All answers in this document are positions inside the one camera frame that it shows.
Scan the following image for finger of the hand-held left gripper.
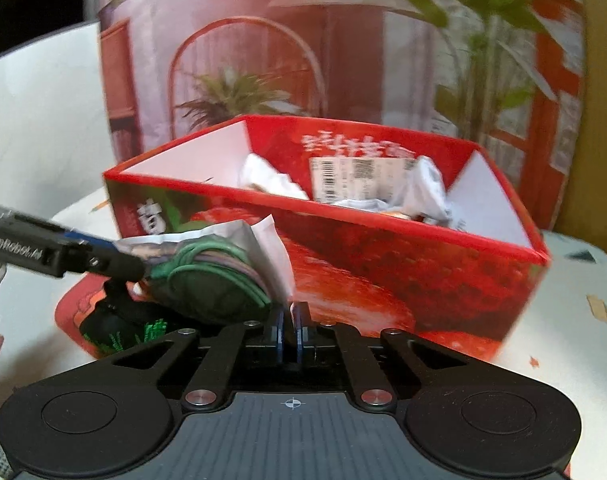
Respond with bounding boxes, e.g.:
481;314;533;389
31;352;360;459
64;240;147;282
64;231;118;251

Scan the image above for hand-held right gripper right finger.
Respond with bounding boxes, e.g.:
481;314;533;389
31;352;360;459
294;302;477;411

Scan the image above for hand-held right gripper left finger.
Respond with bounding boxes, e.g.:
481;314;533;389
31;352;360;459
98;307;285;413

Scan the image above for green socks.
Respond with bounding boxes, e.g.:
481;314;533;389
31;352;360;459
118;215;294;326

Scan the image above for red strawberry print box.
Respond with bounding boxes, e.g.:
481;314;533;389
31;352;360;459
102;114;551;363

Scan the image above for white packet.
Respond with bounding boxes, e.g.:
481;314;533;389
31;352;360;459
240;154;309;201

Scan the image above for pale blue packet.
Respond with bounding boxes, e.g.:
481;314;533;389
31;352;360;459
333;156;457;228

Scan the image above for red printed mat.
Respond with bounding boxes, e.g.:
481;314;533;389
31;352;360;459
54;275;114;361

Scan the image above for white marble panel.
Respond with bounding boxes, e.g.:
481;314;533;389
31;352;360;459
0;20;119;241

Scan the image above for wooden panel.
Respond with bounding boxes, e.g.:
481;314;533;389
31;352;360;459
553;0;607;241

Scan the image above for printed room scene wall cloth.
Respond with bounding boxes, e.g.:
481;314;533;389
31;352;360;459
96;0;587;231

